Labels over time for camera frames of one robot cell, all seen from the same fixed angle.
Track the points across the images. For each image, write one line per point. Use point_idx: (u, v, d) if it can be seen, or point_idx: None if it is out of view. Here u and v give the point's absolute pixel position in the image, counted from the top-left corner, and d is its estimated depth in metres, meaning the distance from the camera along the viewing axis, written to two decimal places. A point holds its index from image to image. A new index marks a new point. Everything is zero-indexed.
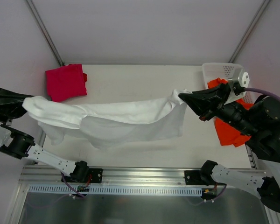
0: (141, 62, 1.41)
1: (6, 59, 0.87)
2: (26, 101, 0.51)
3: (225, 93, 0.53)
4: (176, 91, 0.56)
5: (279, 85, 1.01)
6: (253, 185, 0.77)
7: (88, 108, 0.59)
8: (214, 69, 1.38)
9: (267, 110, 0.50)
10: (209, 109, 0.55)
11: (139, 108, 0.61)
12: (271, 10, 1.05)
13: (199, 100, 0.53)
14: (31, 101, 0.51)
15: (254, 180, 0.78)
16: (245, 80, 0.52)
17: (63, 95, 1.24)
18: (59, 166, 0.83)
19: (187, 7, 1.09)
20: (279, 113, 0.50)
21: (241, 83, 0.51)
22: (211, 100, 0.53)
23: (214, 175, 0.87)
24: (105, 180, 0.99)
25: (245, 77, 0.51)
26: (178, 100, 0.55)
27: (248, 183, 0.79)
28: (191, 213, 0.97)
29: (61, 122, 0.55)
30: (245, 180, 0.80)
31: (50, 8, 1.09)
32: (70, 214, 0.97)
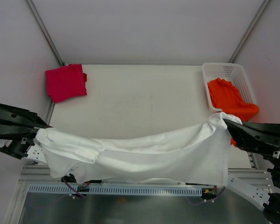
0: (141, 62, 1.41)
1: (6, 59, 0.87)
2: (39, 132, 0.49)
3: None
4: (222, 114, 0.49)
5: (279, 84, 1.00)
6: (260, 199, 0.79)
7: (106, 142, 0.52)
8: (214, 69, 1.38)
9: None
10: (256, 148, 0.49)
11: (168, 138, 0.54)
12: (271, 10, 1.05)
13: (245, 132, 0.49)
14: (45, 132, 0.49)
15: (260, 194, 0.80)
16: None
17: (63, 95, 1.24)
18: None
19: (188, 7, 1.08)
20: None
21: None
22: (265, 141, 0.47)
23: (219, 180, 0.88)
24: (105, 180, 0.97)
25: None
26: (223, 125, 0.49)
27: (254, 196, 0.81)
28: (191, 213, 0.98)
29: (73, 154, 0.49)
30: (250, 193, 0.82)
31: (49, 8, 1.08)
32: (70, 214, 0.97)
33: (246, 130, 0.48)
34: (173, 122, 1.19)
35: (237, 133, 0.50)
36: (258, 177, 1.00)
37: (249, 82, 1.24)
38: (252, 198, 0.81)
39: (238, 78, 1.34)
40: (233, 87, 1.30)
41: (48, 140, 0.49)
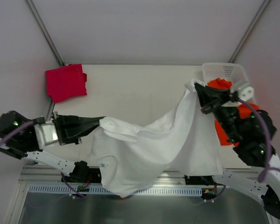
0: (140, 62, 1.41)
1: (6, 59, 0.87)
2: (101, 120, 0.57)
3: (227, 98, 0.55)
4: (193, 80, 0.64)
5: (279, 84, 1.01)
6: (258, 192, 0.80)
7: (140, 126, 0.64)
8: (214, 69, 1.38)
9: (257, 125, 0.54)
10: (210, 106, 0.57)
11: (169, 117, 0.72)
12: (271, 10, 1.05)
13: (205, 93, 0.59)
14: (105, 120, 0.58)
15: (258, 187, 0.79)
16: (246, 94, 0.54)
17: (63, 95, 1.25)
18: (59, 166, 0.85)
19: (188, 7, 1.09)
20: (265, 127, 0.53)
21: (239, 93, 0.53)
22: (214, 97, 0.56)
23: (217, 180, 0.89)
24: None
25: (248, 90, 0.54)
26: (192, 86, 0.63)
27: (251, 189, 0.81)
28: (191, 213, 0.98)
29: (125, 135, 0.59)
30: (248, 185, 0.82)
31: (49, 8, 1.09)
32: (70, 214, 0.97)
33: (204, 90, 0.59)
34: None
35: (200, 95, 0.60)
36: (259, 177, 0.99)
37: (249, 82, 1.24)
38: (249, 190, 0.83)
39: (238, 78, 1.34)
40: None
41: (108, 124, 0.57)
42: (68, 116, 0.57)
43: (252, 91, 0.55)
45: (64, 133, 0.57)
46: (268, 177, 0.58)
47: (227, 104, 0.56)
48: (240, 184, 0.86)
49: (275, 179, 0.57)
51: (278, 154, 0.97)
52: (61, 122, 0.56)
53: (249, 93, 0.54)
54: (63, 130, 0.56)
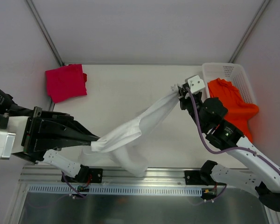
0: (140, 62, 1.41)
1: (6, 59, 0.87)
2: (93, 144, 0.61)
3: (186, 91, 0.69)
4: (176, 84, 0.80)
5: (279, 84, 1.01)
6: (252, 184, 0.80)
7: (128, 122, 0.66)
8: (214, 69, 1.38)
9: (206, 108, 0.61)
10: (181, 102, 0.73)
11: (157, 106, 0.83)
12: (271, 10, 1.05)
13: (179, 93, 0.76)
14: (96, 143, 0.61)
15: (253, 179, 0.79)
16: (193, 83, 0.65)
17: (63, 95, 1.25)
18: (67, 169, 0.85)
19: (188, 7, 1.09)
20: (216, 108, 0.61)
21: (189, 84, 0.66)
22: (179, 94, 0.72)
23: (213, 174, 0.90)
24: (105, 180, 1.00)
25: (196, 81, 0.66)
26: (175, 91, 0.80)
27: (246, 182, 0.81)
28: (191, 213, 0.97)
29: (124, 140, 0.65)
30: (243, 179, 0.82)
31: (49, 8, 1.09)
32: (70, 214, 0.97)
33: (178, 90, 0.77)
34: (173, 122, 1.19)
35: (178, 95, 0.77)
36: None
37: (249, 82, 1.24)
38: (244, 183, 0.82)
39: (238, 78, 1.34)
40: (233, 87, 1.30)
41: (100, 143, 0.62)
42: (48, 128, 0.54)
43: (201, 81, 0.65)
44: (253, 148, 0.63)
45: (34, 143, 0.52)
46: (242, 159, 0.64)
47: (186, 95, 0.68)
48: (234, 179, 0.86)
49: (249, 161, 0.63)
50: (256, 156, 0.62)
51: (278, 153, 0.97)
52: (36, 129, 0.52)
53: (197, 82, 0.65)
54: (32, 140, 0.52)
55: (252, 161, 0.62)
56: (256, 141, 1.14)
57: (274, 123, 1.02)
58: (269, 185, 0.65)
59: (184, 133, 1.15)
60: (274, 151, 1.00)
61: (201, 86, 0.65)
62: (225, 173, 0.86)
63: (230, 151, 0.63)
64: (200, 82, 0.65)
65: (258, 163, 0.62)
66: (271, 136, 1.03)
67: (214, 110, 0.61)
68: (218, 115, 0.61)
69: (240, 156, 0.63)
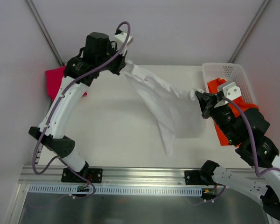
0: (140, 62, 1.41)
1: (6, 59, 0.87)
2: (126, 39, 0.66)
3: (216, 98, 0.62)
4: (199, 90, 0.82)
5: (279, 84, 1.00)
6: (256, 192, 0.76)
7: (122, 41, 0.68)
8: (214, 69, 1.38)
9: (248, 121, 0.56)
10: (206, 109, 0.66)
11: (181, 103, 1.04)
12: (271, 10, 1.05)
13: None
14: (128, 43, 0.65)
15: (257, 187, 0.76)
16: (230, 92, 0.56)
17: None
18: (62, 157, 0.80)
19: (188, 7, 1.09)
20: (258, 123, 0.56)
21: (224, 93, 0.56)
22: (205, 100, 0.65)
23: (216, 178, 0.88)
24: (105, 180, 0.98)
25: (232, 89, 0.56)
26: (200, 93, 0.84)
27: (251, 189, 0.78)
28: (191, 213, 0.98)
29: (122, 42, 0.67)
30: (248, 185, 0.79)
31: (49, 8, 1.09)
32: (70, 214, 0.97)
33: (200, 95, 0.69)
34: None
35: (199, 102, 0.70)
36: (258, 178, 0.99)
37: (249, 83, 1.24)
38: (249, 191, 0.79)
39: (238, 78, 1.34)
40: None
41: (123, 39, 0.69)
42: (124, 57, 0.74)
43: (238, 89, 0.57)
44: None
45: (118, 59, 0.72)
46: (270, 178, 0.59)
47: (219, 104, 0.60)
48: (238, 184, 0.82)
49: (276, 179, 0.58)
50: None
51: None
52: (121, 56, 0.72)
53: (234, 91, 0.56)
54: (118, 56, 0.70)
55: None
56: None
57: (275, 123, 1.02)
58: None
59: (184, 133, 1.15)
60: None
61: (237, 95, 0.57)
62: (228, 177, 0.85)
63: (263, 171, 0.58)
64: (237, 91, 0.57)
65: None
66: (271, 136, 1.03)
67: (255, 124, 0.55)
68: (260, 130, 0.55)
69: (269, 175, 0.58)
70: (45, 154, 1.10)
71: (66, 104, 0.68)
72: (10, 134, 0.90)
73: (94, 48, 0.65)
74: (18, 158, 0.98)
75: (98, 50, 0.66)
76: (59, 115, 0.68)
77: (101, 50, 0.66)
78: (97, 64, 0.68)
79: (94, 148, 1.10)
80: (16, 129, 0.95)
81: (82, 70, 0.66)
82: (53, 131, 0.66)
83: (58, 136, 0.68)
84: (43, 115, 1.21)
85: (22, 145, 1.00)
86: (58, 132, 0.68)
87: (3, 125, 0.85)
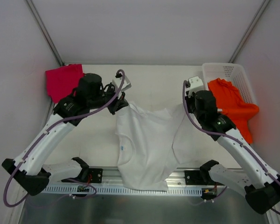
0: (140, 62, 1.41)
1: (6, 59, 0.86)
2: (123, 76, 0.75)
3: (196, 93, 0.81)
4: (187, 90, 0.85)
5: None
6: (243, 183, 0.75)
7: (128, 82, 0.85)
8: (214, 69, 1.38)
9: (200, 98, 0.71)
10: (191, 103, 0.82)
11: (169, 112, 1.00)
12: (271, 10, 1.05)
13: (188, 97, 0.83)
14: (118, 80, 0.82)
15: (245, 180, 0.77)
16: (193, 80, 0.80)
17: (63, 95, 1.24)
18: (52, 168, 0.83)
19: (187, 7, 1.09)
20: (206, 97, 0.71)
21: (189, 82, 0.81)
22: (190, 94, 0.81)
23: (214, 178, 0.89)
24: (105, 180, 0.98)
25: (195, 79, 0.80)
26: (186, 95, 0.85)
27: (239, 181, 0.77)
28: (190, 213, 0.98)
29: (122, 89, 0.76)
30: (237, 179, 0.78)
31: (49, 8, 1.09)
32: (70, 215, 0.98)
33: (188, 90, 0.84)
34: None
35: (188, 101, 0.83)
36: None
37: (249, 83, 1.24)
38: (236, 184, 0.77)
39: (238, 78, 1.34)
40: (233, 87, 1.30)
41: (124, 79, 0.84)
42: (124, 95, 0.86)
43: (199, 80, 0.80)
44: (242, 140, 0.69)
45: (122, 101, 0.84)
46: (231, 150, 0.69)
47: (195, 89, 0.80)
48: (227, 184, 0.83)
49: (235, 151, 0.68)
50: (243, 146, 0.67)
51: (278, 155, 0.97)
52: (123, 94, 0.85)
53: (196, 80, 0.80)
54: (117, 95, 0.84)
55: (240, 152, 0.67)
56: (256, 141, 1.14)
57: (274, 125, 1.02)
58: (253, 180, 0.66)
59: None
60: (273, 153, 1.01)
61: (199, 83, 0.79)
62: (222, 171, 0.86)
63: (220, 140, 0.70)
64: (199, 80, 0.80)
65: (244, 154, 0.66)
66: (270, 138, 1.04)
67: (208, 101, 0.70)
68: (204, 100, 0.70)
69: (228, 146, 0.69)
70: None
71: (49, 142, 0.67)
72: (10, 134, 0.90)
73: (86, 90, 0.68)
74: None
75: (90, 93, 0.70)
76: (38, 152, 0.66)
77: (93, 93, 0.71)
78: (87, 106, 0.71)
79: (94, 148, 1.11)
80: (15, 129, 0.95)
81: (73, 110, 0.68)
82: (28, 167, 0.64)
83: (31, 171, 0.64)
84: (43, 115, 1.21)
85: (21, 145, 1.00)
86: (33, 166, 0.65)
87: (3, 125, 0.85)
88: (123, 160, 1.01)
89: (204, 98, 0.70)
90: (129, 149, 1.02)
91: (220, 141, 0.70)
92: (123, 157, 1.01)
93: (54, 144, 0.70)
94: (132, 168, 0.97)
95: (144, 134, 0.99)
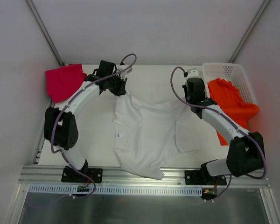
0: (141, 62, 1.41)
1: (6, 59, 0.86)
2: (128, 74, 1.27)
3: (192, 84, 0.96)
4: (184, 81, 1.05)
5: None
6: None
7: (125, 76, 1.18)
8: (213, 69, 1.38)
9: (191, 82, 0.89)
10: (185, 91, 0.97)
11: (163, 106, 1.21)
12: (271, 10, 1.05)
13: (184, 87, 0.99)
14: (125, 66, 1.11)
15: None
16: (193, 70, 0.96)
17: (63, 95, 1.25)
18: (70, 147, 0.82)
19: (187, 7, 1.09)
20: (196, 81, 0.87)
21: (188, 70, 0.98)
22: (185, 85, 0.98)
23: (210, 169, 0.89)
24: (105, 180, 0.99)
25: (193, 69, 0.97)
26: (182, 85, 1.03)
27: None
28: (191, 213, 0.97)
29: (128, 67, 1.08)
30: None
31: (49, 9, 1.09)
32: (69, 215, 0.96)
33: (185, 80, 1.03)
34: (174, 120, 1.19)
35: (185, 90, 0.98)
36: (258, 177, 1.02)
37: (249, 83, 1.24)
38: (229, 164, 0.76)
39: (238, 78, 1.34)
40: (233, 87, 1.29)
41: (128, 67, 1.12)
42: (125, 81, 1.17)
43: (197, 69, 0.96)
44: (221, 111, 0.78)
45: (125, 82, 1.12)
46: (212, 120, 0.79)
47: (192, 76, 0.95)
48: (221, 171, 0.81)
49: (213, 118, 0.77)
50: (220, 114, 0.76)
51: (278, 155, 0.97)
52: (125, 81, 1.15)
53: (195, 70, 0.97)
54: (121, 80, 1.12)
55: (216, 118, 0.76)
56: None
57: (274, 124, 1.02)
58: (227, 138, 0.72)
59: (184, 132, 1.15)
60: (274, 152, 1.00)
61: (195, 73, 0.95)
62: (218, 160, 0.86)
63: (203, 114, 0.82)
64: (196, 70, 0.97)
65: (220, 119, 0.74)
66: (270, 138, 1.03)
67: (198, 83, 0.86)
68: (192, 82, 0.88)
69: (208, 115, 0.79)
70: (45, 154, 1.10)
71: (86, 95, 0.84)
72: (10, 134, 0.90)
73: (106, 68, 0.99)
74: (17, 157, 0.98)
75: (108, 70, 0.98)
76: (78, 101, 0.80)
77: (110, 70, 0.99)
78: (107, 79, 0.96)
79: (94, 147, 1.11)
80: (15, 129, 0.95)
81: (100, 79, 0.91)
82: (72, 110, 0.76)
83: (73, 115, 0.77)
84: (43, 115, 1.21)
85: (21, 145, 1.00)
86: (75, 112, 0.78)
87: (3, 125, 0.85)
88: (120, 144, 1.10)
89: (194, 82, 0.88)
90: (124, 137, 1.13)
91: (202, 115, 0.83)
92: (119, 143, 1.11)
93: (85, 104, 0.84)
94: (126, 155, 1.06)
95: (138, 122, 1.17)
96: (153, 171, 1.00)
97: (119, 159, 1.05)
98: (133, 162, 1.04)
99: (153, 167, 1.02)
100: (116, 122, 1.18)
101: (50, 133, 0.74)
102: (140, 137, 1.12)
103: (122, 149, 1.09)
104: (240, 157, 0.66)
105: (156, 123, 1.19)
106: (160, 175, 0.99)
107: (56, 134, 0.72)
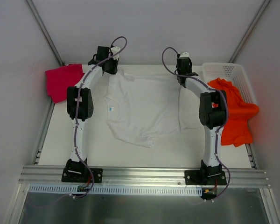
0: (141, 62, 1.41)
1: (6, 59, 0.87)
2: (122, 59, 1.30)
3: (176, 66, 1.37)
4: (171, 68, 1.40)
5: None
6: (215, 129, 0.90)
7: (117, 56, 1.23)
8: (214, 69, 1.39)
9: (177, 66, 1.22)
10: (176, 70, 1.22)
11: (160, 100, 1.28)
12: (270, 10, 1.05)
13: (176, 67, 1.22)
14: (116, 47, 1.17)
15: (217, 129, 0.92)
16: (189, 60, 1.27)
17: (63, 94, 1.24)
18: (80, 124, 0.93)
19: (187, 6, 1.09)
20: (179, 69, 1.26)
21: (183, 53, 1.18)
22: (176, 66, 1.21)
23: (204, 158, 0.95)
24: (105, 180, 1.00)
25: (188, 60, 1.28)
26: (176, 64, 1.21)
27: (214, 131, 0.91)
28: (191, 213, 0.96)
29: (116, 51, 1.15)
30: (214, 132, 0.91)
31: (50, 9, 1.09)
32: (68, 215, 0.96)
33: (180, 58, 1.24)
34: (170, 110, 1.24)
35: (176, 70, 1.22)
36: (258, 177, 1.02)
37: (249, 83, 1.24)
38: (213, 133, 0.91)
39: (238, 78, 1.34)
40: (233, 87, 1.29)
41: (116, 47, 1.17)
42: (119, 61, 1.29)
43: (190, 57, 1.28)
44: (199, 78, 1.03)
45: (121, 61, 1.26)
46: (193, 86, 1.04)
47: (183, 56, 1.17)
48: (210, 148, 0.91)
49: (194, 84, 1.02)
50: (197, 80, 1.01)
51: (279, 154, 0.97)
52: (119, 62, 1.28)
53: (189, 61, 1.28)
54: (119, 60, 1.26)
55: (196, 84, 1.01)
56: (256, 141, 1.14)
57: (274, 123, 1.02)
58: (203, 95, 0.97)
59: (184, 127, 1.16)
60: (274, 151, 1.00)
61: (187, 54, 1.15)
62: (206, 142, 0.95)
63: (187, 81, 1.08)
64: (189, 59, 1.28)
65: (199, 84, 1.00)
66: (270, 137, 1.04)
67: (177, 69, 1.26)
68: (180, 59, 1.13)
69: (191, 82, 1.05)
70: (45, 154, 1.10)
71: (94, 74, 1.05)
72: (10, 134, 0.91)
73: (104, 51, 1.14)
74: (17, 157, 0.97)
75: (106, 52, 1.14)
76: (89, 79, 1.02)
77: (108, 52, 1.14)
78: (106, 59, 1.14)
79: (94, 147, 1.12)
80: (15, 129, 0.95)
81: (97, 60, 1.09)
82: (87, 86, 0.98)
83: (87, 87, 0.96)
84: (43, 115, 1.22)
85: (22, 145, 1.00)
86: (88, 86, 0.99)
87: (3, 125, 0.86)
88: (113, 116, 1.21)
89: (181, 58, 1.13)
90: (116, 109, 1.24)
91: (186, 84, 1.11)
92: (112, 115, 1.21)
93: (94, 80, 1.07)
94: (120, 125, 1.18)
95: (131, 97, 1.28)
96: (143, 139, 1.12)
97: (112, 129, 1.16)
98: (125, 130, 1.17)
99: (143, 136, 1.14)
100: (109, 98, 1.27)
101: (73, 108, 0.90)
102: (130, 108, 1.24)
103: (115, 120, 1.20)
104: (207, 106, 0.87)
105: (147, 100, 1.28)
106: (149, 143, 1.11)
107: (79, 108, 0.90)
